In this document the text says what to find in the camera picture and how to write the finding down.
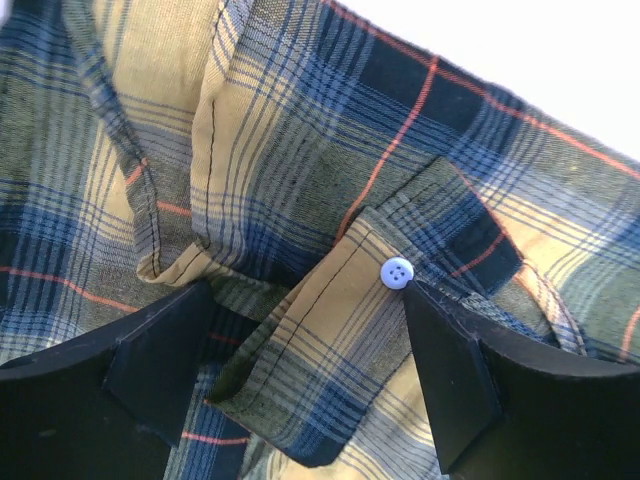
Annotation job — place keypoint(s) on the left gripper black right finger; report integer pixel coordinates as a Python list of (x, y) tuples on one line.
[(504, 406)]

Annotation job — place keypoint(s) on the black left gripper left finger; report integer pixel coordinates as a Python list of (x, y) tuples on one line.
[(111, 403)]

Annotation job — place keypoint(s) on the yellow plaid long sleeve shirt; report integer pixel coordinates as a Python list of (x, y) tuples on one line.
[(282, 151)]

